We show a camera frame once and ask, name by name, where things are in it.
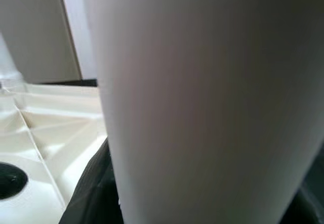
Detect white plastic table leg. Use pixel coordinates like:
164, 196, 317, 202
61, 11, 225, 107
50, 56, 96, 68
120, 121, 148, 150
0, 31, 27, 95
85, 0, 324, 224

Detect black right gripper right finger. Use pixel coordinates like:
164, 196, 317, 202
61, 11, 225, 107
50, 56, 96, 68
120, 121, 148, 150
298, 145, 324, 224

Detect white plastic table top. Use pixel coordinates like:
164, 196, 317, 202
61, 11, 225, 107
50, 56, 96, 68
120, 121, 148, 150
0, 83, 110, 224

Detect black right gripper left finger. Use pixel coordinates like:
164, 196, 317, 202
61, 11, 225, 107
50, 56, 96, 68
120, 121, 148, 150
59, 139, 124, 224

